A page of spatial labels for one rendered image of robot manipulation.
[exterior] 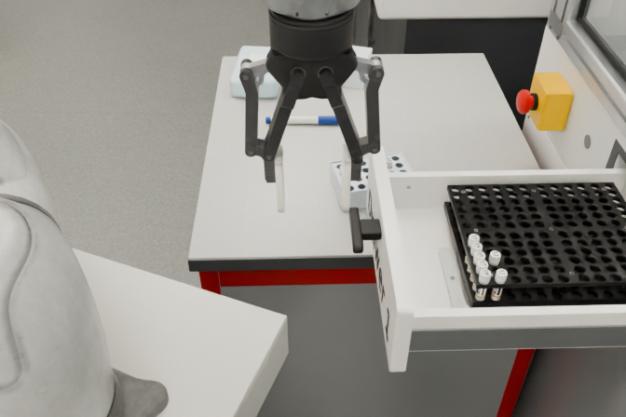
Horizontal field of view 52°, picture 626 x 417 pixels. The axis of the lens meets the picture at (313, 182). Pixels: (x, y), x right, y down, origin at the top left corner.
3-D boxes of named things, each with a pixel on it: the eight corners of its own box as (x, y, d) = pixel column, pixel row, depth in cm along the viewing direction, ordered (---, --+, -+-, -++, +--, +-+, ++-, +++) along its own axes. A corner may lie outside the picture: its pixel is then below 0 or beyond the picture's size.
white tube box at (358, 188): (343, 211, 102) (343, 193, 100) (329, 179, 109) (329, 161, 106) (416, 199, 104) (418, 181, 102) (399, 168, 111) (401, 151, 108)
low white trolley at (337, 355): (229, 501, 142) (187, 258, 94) (245, 288, 190) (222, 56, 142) (492, 493, 143) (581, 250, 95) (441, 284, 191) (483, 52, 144)
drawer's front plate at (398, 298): (389, 374, 72) (398, 310, 65) (365, 205, 95) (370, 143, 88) (405, 374, 72) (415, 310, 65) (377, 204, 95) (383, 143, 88)
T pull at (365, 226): (352, 256, 75) (353, 247, 74) (348, 213, 81) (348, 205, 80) (383, 255, 75) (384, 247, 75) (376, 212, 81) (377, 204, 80)
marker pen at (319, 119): (265, 126, 121) (265, 119, 120) (265, 121, 122) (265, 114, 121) (339, 126, 121) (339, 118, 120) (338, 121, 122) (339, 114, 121)
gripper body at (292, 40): (260, 21, 53) (266, 115, 59) (362, 20, 54) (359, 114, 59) (264, -14, 59) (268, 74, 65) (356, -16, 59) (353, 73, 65)
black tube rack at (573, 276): (468, 322, 76) (477, 284, 72) (441, 221, 89) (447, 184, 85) (655, 317, 76) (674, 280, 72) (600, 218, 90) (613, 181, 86)
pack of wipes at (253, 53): (277, 100, 128) (276, 80, 125) (229, 99, 129) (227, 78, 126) (285, 63, 140) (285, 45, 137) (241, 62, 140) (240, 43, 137)
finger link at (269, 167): (274, 144, 65) (244, 144, 65) (276, 182, 68) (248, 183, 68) (274, 135, 66) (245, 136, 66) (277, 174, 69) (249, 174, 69)
